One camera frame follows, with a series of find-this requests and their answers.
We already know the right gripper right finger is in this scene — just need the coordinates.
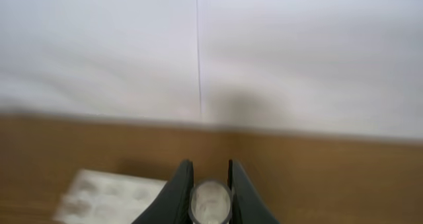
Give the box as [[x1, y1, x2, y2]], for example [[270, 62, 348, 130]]
[[227, 159, 282, 224]]

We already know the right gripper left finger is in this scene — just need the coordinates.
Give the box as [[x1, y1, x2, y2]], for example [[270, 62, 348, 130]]
[[130, 159, 195, 224]]

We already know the white test tube rack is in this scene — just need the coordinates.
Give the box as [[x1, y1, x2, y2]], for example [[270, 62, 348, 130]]
[[52, 168, 168, 224]]

